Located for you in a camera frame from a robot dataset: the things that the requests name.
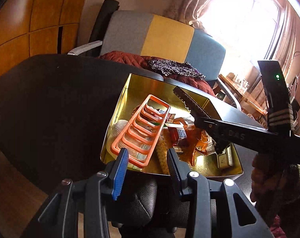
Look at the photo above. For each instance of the orange and white snack bag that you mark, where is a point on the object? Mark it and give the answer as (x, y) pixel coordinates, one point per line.
(199, 146)

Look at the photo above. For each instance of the grey yellow blue armchair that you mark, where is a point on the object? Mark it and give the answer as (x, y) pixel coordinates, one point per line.
(169, 34)

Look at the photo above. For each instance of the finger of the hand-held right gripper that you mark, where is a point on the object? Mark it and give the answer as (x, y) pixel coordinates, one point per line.
(206, 126)
(221, 146)

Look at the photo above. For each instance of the leopard print cloth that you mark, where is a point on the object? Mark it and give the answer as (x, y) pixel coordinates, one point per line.
(169, 67)

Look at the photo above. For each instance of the red chocolate packet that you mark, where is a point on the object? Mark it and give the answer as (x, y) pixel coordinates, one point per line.
(177, 133)
(162, 111)

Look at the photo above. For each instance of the person's right hand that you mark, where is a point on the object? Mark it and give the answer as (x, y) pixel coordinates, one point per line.
(263, 178)

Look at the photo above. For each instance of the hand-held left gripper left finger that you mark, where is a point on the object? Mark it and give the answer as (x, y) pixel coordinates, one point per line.
(120, 173)

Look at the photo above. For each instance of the window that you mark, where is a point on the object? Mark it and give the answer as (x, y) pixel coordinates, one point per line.
(239, 24)

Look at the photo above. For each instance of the red gift box gold inside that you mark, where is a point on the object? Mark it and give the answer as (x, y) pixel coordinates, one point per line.
(150, 84)

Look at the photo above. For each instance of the orange plastic rack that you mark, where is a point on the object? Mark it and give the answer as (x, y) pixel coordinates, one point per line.
(156, 138)

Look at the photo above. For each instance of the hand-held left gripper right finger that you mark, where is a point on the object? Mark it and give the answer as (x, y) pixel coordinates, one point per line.
(174, 168)

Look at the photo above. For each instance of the person's right forearm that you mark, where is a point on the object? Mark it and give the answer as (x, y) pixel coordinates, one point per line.
(297, 186)

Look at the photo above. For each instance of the wooden side table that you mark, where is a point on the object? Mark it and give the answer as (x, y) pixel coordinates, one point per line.
(249, 101)

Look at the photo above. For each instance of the wooden wall cabinet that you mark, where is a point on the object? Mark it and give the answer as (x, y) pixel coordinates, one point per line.
(28, 29)

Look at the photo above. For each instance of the patterned beige curtain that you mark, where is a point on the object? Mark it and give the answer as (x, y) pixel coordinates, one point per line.
(184, 2)

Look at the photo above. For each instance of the pale wrapped packet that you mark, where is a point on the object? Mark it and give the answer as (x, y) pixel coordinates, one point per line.
(117, 129)

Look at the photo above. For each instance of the maroon quilted jacket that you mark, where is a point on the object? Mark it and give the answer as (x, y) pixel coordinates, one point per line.
(125, 59)

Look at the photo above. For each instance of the tray of glass cups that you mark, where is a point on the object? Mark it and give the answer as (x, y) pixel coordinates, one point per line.
(239, 81)

